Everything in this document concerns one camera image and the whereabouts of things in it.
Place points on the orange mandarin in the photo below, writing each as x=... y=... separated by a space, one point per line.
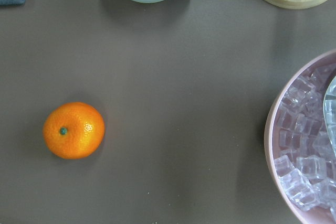
x=74 y=130

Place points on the pink ice bucket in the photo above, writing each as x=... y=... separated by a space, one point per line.
x=271 y=139

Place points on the metal ice scoop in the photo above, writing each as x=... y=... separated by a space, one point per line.
x=329 y=112

